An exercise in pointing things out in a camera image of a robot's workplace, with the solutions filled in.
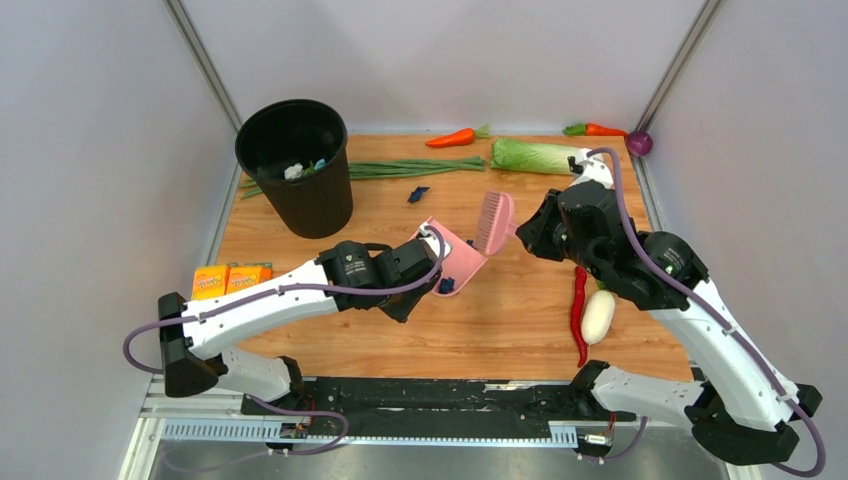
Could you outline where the pink dustpan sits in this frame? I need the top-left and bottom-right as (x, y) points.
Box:
(412, 216), (488, 297)

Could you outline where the pink hand brush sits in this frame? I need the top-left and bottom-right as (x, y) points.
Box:
(474, 191), (517, 256)

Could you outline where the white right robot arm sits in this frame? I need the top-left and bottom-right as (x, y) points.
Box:
(516, 148), (826, 478)

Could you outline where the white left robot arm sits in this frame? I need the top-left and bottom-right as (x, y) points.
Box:
(158, 224), (452, 415)

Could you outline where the blue paper scrap lower-middle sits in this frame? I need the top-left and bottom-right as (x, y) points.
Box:
(437, 277), (456, 295)

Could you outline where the blue paper scrap top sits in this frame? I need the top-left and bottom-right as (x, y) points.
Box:
(407, 186), (429, 204)

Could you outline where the orange carrot right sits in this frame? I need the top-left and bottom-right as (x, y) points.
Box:
(563, 123), (628, 138)

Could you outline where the orange carrot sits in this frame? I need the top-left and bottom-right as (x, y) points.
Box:
(425, 124), (490, 149)
(563, 123), (628, 138)

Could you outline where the white radish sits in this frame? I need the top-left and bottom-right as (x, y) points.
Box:
(580, 290), (616, 345)

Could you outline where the purple onion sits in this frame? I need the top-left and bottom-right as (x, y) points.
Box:
(625, 131), (654, 157)

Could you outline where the napa cabbage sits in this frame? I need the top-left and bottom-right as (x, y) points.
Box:
(489, 138), (581, 175)

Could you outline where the green scallions bunch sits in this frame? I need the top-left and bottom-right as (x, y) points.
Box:
(258, 156), (486, 180)

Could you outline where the red chili pepper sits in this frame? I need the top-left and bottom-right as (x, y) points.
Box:
(569, 266), (588, 368)

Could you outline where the orange carrot left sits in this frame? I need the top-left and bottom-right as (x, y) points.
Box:
(425, 124), (490, 149)

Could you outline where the white paper in bin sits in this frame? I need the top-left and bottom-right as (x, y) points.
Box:
(283, 163), (304, 180)

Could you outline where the black trash bin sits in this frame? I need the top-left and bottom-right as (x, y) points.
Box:
(235, 99), (353, 239)

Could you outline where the orange yellow snack box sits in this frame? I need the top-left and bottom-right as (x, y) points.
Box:
(191, 265), (231, 300)

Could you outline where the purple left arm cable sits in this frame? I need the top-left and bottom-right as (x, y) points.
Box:
(122, 225), (448, 458)

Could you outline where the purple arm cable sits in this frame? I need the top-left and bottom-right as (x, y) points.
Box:
(582, 146), (828, 479)
(122, 225), (448, 458)

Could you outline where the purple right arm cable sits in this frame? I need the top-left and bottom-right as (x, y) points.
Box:
(582, 146), (828, 479)

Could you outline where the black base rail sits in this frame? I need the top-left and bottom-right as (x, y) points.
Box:
(239, 376), (637, 441)

